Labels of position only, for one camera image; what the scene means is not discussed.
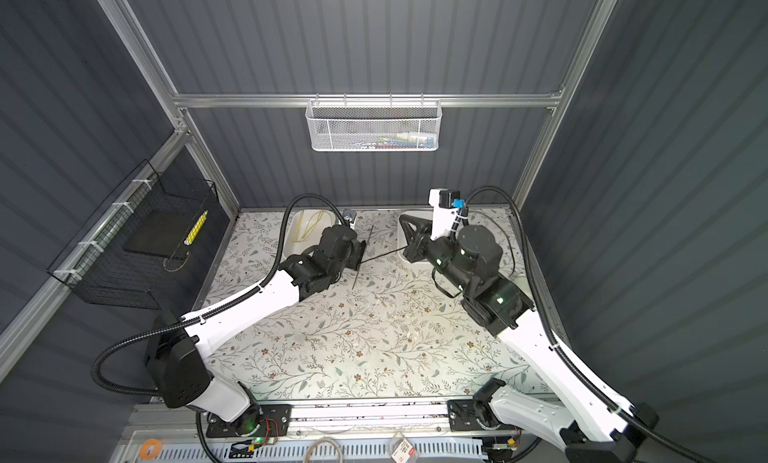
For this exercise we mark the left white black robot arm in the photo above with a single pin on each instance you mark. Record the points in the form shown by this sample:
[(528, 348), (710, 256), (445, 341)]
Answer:
[(177, 354)]

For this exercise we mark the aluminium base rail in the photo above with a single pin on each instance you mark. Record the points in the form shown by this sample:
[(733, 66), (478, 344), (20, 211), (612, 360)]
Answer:
[(302, 419)]

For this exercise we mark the left white tray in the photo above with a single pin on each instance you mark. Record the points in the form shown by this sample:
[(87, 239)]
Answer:
[(298, 248)]

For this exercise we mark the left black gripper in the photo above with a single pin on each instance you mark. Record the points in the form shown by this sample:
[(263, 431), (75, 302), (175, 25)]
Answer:
[(351, 255)]

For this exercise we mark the white tray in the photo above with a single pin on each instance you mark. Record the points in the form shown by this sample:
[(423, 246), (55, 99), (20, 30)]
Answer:
[(414, 214), (298, 248)]

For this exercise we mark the white wire mesh basket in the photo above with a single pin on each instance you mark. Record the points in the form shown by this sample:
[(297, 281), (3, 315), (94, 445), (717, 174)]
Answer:
[(386, 124)]

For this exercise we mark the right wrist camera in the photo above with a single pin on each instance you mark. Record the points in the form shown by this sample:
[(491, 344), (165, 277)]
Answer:
[(445, 204)]

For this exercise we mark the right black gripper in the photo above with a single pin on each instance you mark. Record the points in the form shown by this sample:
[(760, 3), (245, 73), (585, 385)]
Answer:
[(418, 240)]

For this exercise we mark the right white tray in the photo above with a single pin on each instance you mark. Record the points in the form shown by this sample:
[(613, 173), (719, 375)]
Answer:
[(414, 214)]

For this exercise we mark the black wire basket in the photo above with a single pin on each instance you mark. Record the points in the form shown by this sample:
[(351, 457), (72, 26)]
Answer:
[(96, 269)]

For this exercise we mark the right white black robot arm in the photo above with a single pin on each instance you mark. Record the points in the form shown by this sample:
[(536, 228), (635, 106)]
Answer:
[(591, 422)]

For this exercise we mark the black cable spool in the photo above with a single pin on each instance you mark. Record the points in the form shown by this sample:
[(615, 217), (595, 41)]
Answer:
[(363, 256)]

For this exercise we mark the yellow rubber bands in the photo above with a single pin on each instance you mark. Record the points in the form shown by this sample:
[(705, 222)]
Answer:
[(305, 223)]

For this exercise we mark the orange tape roll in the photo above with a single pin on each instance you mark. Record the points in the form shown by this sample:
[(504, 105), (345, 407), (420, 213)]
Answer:
[(151, 449)]

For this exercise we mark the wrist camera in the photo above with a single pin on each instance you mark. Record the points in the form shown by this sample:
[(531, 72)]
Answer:
[(349, 216), (445, 204)]

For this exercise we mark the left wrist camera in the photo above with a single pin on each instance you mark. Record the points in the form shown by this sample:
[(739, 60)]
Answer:
[(349, 216)]

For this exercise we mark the small plastic packet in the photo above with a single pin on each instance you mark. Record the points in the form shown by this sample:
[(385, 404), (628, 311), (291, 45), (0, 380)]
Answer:
[(401, 450)]

